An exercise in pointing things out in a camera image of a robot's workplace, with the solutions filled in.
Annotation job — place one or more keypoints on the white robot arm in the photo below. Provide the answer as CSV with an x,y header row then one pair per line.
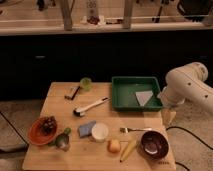
x,y
185,82

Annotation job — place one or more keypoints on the silver fork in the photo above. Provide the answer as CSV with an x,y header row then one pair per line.
x,y
127,130

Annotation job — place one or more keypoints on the grey cloth in tray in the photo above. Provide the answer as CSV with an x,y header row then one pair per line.
x,y
143,97

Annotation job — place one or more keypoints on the blue sponge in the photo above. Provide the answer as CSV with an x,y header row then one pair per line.
x,y
85,129

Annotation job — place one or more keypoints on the wooden post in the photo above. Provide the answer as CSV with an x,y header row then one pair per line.
x,y
128,8
66,14

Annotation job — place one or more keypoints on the dark purple bowl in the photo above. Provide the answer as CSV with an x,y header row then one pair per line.
x,y
154,144

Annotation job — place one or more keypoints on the white round cup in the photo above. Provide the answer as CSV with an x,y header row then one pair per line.
x,y
100,132

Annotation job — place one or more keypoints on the yellow apple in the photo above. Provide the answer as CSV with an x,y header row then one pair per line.
x,y
114,146

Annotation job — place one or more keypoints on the dark grapes bunch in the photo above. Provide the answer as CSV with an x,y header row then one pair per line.
x,y
48,124

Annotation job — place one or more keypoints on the orange bowl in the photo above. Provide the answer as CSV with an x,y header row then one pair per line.
x,y
36,134

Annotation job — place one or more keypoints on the white dish brush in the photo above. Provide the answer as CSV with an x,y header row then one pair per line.
x,y
80,111

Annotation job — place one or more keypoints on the dark brown small tool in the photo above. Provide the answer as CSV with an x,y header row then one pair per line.
x,y
72,94

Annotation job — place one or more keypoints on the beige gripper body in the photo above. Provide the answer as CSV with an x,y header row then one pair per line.
x,y
168,116

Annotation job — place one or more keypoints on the yellow banana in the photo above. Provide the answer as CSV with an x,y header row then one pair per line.
x,y
128,150

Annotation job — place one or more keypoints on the green vegetable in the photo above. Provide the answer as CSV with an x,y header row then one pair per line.
x,y
66,131

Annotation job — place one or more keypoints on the green plastic tray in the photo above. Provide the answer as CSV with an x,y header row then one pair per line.
x,y
134,93

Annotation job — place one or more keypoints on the metal cup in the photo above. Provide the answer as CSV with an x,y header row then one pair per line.
x,y
62,141

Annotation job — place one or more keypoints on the green plastic cup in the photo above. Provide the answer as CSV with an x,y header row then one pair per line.
x,y
85,83

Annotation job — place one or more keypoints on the wooden post right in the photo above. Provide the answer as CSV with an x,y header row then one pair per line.
x,y
128,8

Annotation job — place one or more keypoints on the wooden post left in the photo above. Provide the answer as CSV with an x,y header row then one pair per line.
x,y
66,14

